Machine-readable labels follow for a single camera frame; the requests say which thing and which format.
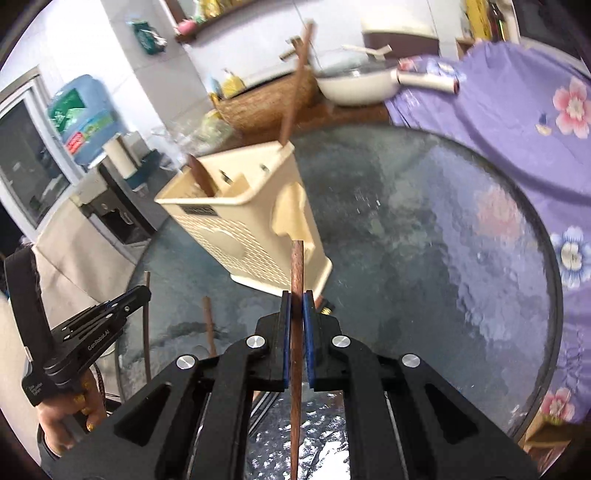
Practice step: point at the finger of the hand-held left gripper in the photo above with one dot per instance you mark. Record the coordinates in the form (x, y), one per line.
(131, 295)
(92, 323)

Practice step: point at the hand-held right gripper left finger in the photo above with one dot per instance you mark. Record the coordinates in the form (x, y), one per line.
(286, 341)

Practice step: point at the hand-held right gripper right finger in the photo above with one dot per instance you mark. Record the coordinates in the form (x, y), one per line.
(308, 344)

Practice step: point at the cream plastic utensil holder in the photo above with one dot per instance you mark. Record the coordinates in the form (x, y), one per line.
(258, 230)

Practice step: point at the person's left hand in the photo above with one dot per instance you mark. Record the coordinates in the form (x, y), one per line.
(60, 424)

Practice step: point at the water dispenser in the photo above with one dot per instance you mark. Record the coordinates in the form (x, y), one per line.
(115, 207)

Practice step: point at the white paper cup holder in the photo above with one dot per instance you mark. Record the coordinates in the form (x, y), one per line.
(121, 161)

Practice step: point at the glass window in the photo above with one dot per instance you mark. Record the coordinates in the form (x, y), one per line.
(27, 157)

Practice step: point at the clear plastic bag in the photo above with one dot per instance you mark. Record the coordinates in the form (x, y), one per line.
(207, 131)

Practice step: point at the blue water bottle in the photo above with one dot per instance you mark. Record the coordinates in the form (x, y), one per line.
(78, 115)

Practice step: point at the woven basket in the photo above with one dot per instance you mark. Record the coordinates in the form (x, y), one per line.
(258, 106)

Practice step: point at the brown wooden counter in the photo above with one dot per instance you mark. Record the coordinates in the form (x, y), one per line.
(351, 115)

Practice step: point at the yellow soap bottle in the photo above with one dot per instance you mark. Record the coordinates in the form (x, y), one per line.
(232, 85)

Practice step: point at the green packet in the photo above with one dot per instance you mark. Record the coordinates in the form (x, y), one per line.
(148, 38)

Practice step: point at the white pan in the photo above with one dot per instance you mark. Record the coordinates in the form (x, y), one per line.
(360, 90)

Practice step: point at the pink object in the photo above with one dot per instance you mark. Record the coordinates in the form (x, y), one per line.
(187, 27)

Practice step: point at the glass pan lid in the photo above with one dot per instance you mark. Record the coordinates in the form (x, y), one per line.
(351, 67)

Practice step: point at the purple floral cloth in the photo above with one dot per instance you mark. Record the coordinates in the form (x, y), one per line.
(508, 129)

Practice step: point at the brass faucet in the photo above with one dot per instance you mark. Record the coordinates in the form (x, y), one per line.
(291, 48)

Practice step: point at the white ladle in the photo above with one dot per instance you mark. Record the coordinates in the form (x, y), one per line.
(364, 49)

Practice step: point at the white and brown appliance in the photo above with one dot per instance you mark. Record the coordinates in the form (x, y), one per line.
(401, 37)

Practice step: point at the wooden wall shelf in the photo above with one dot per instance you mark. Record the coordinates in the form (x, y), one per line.
(217, 21)

